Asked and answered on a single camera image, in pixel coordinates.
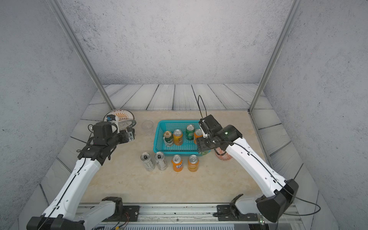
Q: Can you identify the teal plastic basket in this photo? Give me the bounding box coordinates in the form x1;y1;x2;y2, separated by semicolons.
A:
153;120;210;156

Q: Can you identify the white Monster can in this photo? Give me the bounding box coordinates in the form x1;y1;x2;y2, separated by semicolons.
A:
155;151;167;171
140;152;155;171

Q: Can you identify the orange fanta can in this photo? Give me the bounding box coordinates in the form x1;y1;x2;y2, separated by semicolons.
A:
194;129;203;144
172;154;183;172

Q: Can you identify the gold green can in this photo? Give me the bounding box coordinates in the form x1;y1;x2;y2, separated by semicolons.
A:
163;131;174;147

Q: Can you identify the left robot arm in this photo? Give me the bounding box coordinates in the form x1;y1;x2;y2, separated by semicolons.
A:
26;127;135;230

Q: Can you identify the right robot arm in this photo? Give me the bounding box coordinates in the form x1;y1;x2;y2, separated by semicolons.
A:
196;120;299;223

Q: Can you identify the decorated plate on stand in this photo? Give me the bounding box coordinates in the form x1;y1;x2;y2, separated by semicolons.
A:
103;109;135;121

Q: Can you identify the wire plate stand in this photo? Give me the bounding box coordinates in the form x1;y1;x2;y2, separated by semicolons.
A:
117;119;137;131

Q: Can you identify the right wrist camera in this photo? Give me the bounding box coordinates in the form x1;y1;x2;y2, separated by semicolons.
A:
199;115;222;138

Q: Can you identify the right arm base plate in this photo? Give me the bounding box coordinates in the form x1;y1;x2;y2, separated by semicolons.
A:
213;204;259;221

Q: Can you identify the aluminium mounting rail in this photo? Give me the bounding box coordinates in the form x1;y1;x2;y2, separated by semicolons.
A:
120;203;305;230

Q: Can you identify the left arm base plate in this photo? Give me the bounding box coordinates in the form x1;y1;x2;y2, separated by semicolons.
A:
103;205;140;223

